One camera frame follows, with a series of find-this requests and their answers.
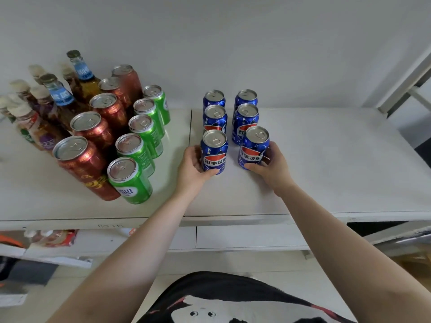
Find person's left hand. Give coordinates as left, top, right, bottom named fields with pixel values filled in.
left=175, top=144, right=220, bottom=199

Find person's right hand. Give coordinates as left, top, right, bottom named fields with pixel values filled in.
left=244, top=141, right=297, bottom=198

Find blue soda can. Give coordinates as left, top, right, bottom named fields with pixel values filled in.
left=238, top=126, right=270, bottom=170
left=201, top=130, right=229, bottom=175

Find person's left forearm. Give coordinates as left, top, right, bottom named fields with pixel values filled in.
left=47, top=186, right=202, bottom=323

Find person's right forearm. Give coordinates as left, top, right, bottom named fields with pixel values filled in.
left=273, top=183, right=431, bottom=323

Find rows of blue cans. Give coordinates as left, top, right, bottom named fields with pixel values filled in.
left=202, top=89, right=260, bottom=146

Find white shelving unit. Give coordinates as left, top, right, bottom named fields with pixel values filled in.
left=0, top=107, right=431, bottom=269

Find green drink can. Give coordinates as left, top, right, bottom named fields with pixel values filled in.
left=133, top=98, right=165, bottom=138
left=115, top=133, right=156, bottom=178
left=143, top=85, right=171, bottom=126
left=128, top=114, right=164, bottom=159
left=107, top=157, right=153, bottom=205

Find red drink can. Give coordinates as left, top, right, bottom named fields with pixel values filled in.
left=90, top=93, right=129, bottom=136
left=111, top=64, right=143, bottom=103
left=98, top=77, right=132, bottom=109
left=53, top=136, right=121, bottom=201
left=70, top=111, right=116, bottom=152

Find black shirt with white print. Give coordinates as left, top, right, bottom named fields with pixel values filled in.
left=136, top=271, right=357, bottom=323

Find blue-label glass bottle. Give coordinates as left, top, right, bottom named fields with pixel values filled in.
left=66, top=50, right=101, bottom=103
left=40, top=73, right=90, bottom=131

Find colourful snack packet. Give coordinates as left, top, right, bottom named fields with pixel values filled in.
left=24, top=229, right=79, bottom=248

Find cluster of white-capped bottles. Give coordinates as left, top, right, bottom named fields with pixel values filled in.
left=0, top=64, right=85, bottom=152

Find brown cardboard box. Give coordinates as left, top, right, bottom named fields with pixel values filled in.
left=392, top=252, right=431, bottom=290

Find orange object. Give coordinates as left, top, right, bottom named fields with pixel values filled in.
left=0, top=234, right=25, bottom=249

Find white metal shelf post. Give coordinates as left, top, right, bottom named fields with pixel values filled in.
left=377, top=44, right=431, bottom=115

